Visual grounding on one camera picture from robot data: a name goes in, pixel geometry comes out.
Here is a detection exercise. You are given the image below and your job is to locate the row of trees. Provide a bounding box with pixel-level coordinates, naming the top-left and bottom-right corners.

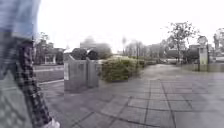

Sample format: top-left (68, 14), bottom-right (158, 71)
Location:
top-left (123, 38), bottom-right (171, 62)

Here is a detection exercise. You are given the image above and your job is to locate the low wall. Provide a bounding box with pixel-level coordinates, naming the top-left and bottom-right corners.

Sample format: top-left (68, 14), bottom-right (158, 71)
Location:
top-left (181, 62), bottom-right (224, 73)

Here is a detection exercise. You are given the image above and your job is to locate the thin tree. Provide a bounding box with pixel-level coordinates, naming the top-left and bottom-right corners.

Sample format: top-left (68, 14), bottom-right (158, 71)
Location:
top-left (165, 20), bottom-right (201, 65)

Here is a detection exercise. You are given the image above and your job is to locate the stone slab pavement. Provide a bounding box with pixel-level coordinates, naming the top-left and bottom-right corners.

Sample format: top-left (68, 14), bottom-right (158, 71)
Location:
top-left (39, 63), bottom-right (224, 128)

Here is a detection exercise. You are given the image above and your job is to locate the person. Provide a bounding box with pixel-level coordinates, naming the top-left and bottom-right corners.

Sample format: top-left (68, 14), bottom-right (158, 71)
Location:
top-left (0, 0), bottom-right (62, 128)

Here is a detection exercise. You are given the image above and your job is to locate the green hedge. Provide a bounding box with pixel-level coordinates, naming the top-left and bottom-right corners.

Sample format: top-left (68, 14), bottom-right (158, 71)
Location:
top-left (99, 55), bottom-right (145, 83)

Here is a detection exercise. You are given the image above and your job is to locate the building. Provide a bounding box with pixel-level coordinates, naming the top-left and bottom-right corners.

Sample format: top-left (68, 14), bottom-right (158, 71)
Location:
top-left (34, 41), bottom-right (65, 66)

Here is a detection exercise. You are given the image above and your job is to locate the sign pillar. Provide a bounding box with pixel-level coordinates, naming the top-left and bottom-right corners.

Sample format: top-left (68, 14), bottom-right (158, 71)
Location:
top-left (197, 35), bottom-right (210, 73)

